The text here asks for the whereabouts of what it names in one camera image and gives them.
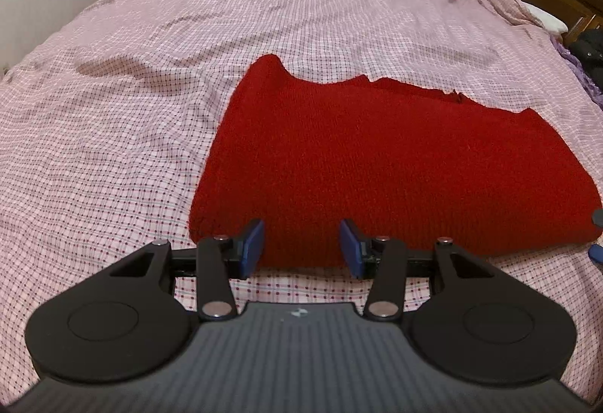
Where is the white pillow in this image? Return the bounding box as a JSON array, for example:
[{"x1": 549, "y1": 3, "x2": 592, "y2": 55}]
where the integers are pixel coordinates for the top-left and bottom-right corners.
[{"x1": 522, "y1": 1, "x2": 569, "y2": 35}]

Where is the pink checked bed sheet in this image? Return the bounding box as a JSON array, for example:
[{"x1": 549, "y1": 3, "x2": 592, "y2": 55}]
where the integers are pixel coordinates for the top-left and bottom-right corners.
[{"x1": 0, "y1": 0, "x2": 603, "y2": 405}]

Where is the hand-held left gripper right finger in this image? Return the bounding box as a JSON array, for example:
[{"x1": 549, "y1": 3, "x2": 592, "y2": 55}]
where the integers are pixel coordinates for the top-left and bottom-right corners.
[{"x1": 340, "y1": 219, "x2": 496, "y2": 322}]

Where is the purple cloth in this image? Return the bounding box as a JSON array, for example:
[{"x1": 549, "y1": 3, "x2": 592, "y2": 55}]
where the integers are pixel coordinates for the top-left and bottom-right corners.
[{"x1": 548, "y1": 33, "x2": 603, "y2": 108}]

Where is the black jacket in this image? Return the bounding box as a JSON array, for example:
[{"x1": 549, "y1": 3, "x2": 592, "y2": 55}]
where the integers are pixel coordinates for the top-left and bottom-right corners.
[{"x1": 569, "y1": 29, "x2": 603, "y2": 89}]

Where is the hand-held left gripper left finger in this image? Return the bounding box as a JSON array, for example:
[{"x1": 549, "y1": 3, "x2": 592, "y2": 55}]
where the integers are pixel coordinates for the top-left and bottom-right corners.
[{"x1": 109, "y1": 219, "x2": 266, "y2": 322}]

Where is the red knitted sweater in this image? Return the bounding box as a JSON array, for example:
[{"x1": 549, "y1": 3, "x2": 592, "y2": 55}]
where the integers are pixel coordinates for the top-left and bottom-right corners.
[{"x1": 188, "y1": 54, "x2": 603, "y2": 270}]

